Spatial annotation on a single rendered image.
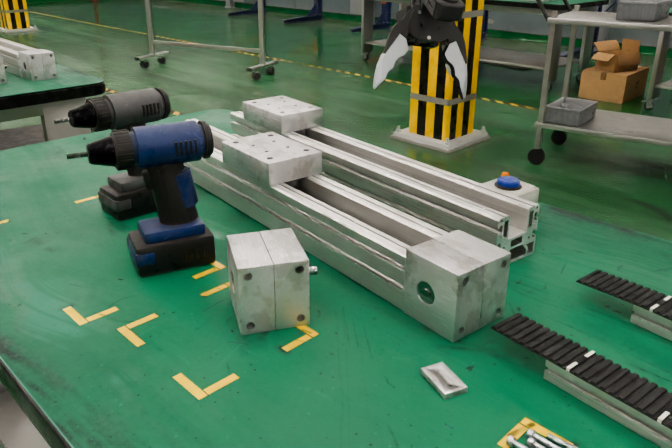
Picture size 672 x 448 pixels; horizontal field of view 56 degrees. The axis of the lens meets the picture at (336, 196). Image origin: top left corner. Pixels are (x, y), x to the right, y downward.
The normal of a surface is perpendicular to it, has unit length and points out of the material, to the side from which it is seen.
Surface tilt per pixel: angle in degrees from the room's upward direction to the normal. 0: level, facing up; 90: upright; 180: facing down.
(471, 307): 90
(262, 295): 90
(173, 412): 0
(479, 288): 90
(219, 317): 0
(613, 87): 90
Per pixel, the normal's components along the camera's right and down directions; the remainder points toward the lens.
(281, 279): 0.29, 0.36
